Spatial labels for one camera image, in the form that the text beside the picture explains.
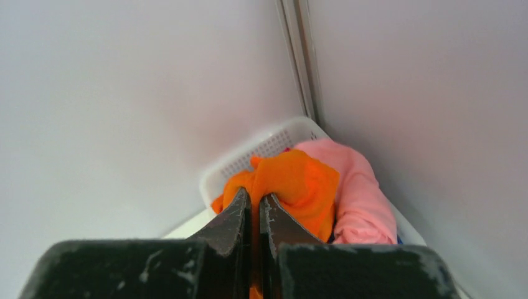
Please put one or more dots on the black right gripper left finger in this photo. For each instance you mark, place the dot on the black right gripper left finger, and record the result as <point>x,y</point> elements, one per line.
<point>212,263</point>

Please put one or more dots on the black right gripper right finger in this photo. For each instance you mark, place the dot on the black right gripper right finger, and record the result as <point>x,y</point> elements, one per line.
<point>295,264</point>

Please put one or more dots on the orange t shirt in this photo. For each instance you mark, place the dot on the orange t shirt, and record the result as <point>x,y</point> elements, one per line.
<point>305,189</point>

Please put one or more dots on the pink t shirt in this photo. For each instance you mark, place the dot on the pink t shirt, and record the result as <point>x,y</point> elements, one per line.
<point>363,212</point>

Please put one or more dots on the white plastic laundry basket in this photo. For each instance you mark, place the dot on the white plastic laundry basket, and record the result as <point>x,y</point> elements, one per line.
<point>271,144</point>

